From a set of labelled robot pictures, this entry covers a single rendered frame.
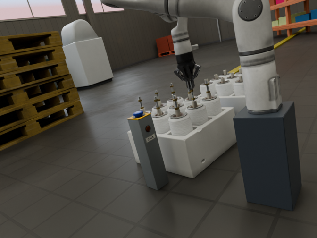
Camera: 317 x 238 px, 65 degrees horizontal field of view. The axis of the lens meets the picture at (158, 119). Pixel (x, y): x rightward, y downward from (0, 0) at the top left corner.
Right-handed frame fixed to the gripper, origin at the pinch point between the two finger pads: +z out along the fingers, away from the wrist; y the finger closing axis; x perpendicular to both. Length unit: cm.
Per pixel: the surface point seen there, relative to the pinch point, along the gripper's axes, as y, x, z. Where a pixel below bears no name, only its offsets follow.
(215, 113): 6.0, 7.9, 16.8
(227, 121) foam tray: 10.5, 9.4, 21.8
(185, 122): 0.6, -14.0, 12.4
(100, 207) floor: -29, -45, 35
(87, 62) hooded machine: -381, 313, -23
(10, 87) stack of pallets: -198, 30, -17
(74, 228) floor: -31, -58, 36
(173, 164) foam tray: -7.4, -18.0, 30.6
